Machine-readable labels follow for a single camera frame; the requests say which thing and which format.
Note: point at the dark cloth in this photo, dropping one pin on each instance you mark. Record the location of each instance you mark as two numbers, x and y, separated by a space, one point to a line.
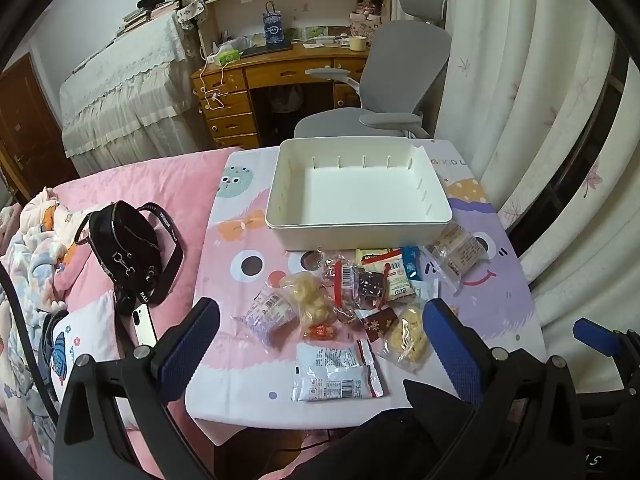
380 445

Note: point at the white floral curtain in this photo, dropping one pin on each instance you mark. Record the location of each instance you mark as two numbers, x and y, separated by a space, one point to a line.
525 60

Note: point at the pink blanket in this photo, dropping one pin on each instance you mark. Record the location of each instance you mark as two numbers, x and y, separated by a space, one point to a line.
165 180

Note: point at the wooden desk with drawers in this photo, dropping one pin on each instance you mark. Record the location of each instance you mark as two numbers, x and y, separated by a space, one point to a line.
280 67

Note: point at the cream mug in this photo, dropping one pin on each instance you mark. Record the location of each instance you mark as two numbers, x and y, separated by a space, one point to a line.
358 43

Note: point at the doll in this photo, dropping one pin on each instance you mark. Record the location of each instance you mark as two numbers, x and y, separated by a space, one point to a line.
366 2

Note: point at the clear nut cluster snack pack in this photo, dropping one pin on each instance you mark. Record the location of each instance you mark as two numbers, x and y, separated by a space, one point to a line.
380 322

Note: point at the black handbag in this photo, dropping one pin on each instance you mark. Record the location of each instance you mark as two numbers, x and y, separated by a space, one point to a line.
120 240

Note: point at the green tissue pack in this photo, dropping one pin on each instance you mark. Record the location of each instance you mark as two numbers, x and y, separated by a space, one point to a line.
227 56

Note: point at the clear red-edged brownie pack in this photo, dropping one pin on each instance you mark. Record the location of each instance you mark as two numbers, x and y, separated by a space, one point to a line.
370 285

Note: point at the stack of books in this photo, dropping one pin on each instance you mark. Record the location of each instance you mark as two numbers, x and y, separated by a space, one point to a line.
145 12

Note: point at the purple and white snack packet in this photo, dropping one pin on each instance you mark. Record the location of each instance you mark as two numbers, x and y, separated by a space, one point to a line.
267 315

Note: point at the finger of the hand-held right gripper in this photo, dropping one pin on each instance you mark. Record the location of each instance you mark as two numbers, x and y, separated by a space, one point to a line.
595 337

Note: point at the silver red-edged snack packet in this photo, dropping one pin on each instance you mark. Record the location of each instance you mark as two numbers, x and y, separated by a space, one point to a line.
335 375

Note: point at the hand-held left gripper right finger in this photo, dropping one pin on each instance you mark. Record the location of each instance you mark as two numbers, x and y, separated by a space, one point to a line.
452 345

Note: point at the cartoon printed quilt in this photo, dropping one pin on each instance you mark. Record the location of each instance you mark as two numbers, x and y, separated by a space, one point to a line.
60 345

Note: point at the grey office chair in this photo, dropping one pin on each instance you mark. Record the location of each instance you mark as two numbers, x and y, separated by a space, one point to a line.
405 60

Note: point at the clear bag of yellow puffs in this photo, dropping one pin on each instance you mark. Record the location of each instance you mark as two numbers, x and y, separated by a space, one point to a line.
310 300
407 337

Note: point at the blue paper bag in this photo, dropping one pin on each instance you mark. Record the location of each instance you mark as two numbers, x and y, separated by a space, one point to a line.
273 27

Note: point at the patterned fabric bag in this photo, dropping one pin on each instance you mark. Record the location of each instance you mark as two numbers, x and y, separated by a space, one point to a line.
190 15

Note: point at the dark window frame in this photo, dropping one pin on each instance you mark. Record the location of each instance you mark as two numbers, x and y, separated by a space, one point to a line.
590 150

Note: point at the white plastic storage box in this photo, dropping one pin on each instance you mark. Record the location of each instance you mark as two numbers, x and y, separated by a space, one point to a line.
350 195

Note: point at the trash bin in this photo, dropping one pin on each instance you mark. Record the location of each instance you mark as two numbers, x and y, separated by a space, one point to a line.
287 100

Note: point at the blue snowflake snack packet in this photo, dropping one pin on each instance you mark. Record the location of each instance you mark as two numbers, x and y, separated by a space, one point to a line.
411 262

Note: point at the cream red-edged snack packet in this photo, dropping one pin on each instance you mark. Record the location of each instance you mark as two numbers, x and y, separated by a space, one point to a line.
397 277

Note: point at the clear beige biscuit packet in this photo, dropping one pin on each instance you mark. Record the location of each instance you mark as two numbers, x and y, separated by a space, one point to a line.
462 252

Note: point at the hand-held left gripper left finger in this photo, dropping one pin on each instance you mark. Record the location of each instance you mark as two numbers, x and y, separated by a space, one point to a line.
192 345

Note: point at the small orange candy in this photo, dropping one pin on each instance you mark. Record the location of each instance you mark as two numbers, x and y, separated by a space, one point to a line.
320 332

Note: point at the white phone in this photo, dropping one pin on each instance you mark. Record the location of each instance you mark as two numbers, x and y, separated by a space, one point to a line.
145 330

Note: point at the cartoon fleece blanket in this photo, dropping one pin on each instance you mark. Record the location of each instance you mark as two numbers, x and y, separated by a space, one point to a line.
40 260

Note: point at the brown wooden door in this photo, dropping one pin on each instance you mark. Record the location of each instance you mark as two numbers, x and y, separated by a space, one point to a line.
25 125

